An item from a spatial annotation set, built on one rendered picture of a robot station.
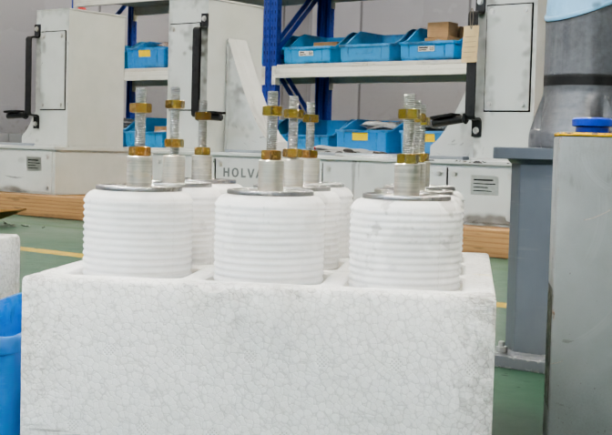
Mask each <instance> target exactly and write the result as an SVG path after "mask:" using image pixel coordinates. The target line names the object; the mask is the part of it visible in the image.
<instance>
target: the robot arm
mask: <svg viewBox="0 0 612 435"><path fill-rule="evenodd" d="M545 21H546V40H545V64H544V88H543V95H542V98H541V101H540V103H539V106H538V109H537V111H536V113H535V118H534V121H533V123H532V126H531V128H530V131H529V135H528V147H543V148H554V138H555V136H554V133H558V132H576V127H575V126H572V119H573V118H575V117H604V118H612V0H547V6H546V15H545Z"/></svg>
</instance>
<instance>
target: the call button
mask: <svg viewBox="0 0 612 435"><path fill-rule="evenodd" d="M572 126H575V127H576V132H598V133H608V132H609V128H610V127H612V118H604V117H575V118H573V119H572Z"/></svg>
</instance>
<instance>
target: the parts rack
mask: <svg viewBox="0 0 612 435"><path fill-rule="evenodd" d="M230 1H234V2H240V3H245V4H250V5H259V6H264V17H263V54H262V65H261V84H262V94H263V96H264V99H265V102H266V104H268V103H267V102H268V101H267V100H268V99H267V98H268V97H267V94H268V91H278V93H279V96H278V99H279V100H278V101H279V102H278V103H279V104H278V106H280V85H283V86H284V88H285V90H286V91H287V93H288V95H289V96H294V94H295V95H296V96H298V97H299V101H300V103H301V105H302V107H303V108H304V110H305V112H306V111H307V110H306V108H307V107H306V106H307V105H306V103H305V102H304V100H303V98H302V97H301V94H300V93H299V91H298V89H297V88H296V86H295V85H299V84H315V111H314V112H315V115H319V120H332V90H333V84H364V83H428V82H466V63H461V61H462V59H454V60H421V61H388V62H355V63H322V64H289V65H283V64H282V63H281V59H284V55H281V49H282V48H283V47H284V45H285V44H286V43H287V41H288V40H289V39H290V37H291V36H292V35H293V33H294V32H295V31H296V29H297V28H298V27H299V25H300V24H301V22H302V21H303V20H304V18H305V17H306V16H307V14H308V13H309V12H310V11H311V10H312V8H313V7H314V6H315V5H316V4H318V8H317V36H320V37H327V38H330V37H333V30H334V9H335V3H340V2H354V1H367V0H230ZM96 5H122V6H121V7H120V9H119V10H118V11H117V12H116V13H115V15H120V14H121V13H122V12H123V11H124V10H125V9H126V7H127V6H128V15H127V45H128V46H134V45H135V44H136V43H137V21H138V15H164V14H169V0H72V8H76V9H78V8H79V7H85V6H96ZM286 5H302V7H301V8H300V10H299V11H298V12H297V14H296V15H295V16H294V17H293V18H292V19H291V21H290V22H289V23H288V25H287V26H286V27H285V28H284V30H283V31H282V32H281V7H282V6H286ZM308 5H309V6H308ZM307 6H308V7H307ZM306 7H307V9H306ZM305 9H306V10H305ZM304 10H305V11H304ZM303 11H304V13H303ZM302 13H303V14H302ZM301 14H302V15H301ZM300 15H301V17H300ZM299 17H300V18H299ZM298 18H299V19H298ZM297 19H298V21H297ZM296 21H297V22H296ZM295 22H296V23H295ZM294 23H295V25H294ZM291 27H292V29H291ZM290 29H291V30H290ZM289 30H290V32H289V33H288V31H289ZM287 33H288V34H287ZM286 34H287V35H286ZM285 35H286V36H285ZM284 36H285V37H284ZM283 37H284V38H283ZM282 38H283V40H282ZM281 40H282V41H281ZM124 81H127V112H126V118H135V113H131V112H129V104H130V103H136V101H135V100H136V99H135V93H136V88H137V86H168V68H167V67H159V68H126V69H124ZM288 85H290V86H291V89H292V90H293V92H294V94H293V93H292V92H291V90H290V88H289V86H288ZM306 113H307V112H306Z"/></svg>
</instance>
